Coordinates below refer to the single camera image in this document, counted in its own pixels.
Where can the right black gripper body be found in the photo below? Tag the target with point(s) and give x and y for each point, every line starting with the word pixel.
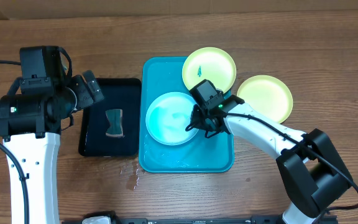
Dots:
pixel 201 121

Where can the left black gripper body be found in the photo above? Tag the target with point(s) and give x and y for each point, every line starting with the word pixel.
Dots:
pixel 83 96

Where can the green scrubbing sponge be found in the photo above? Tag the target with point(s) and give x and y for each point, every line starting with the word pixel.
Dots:
pixel 115 129

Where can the light blue plate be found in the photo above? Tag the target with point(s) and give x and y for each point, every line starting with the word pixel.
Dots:
pixel 168 117

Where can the yellow-green plate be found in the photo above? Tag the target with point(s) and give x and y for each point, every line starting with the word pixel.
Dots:
pixel 267 95
pixel 209 63

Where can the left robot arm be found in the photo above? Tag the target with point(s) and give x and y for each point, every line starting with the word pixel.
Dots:
pixel 30 126

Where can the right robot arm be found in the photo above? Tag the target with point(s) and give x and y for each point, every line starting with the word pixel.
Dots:
pixel 313 173

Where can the black plastic tray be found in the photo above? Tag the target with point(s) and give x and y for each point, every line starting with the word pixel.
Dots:
pixel 119 93

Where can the teal plastic tray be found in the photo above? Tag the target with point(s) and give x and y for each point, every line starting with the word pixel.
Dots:
pixel 164 75

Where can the yellow-green plate top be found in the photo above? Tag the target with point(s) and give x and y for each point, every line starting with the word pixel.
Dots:
pixel 209 63

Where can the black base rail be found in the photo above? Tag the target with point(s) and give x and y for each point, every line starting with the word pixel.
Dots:
pixel 111 217

